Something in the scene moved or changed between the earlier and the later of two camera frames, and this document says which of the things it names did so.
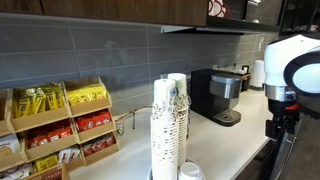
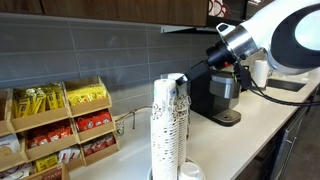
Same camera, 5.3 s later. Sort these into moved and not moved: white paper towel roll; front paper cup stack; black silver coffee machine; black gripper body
Moved: black gripper body
Not moved: black silver coffee machine; white paper towel roll; front paper cup stack
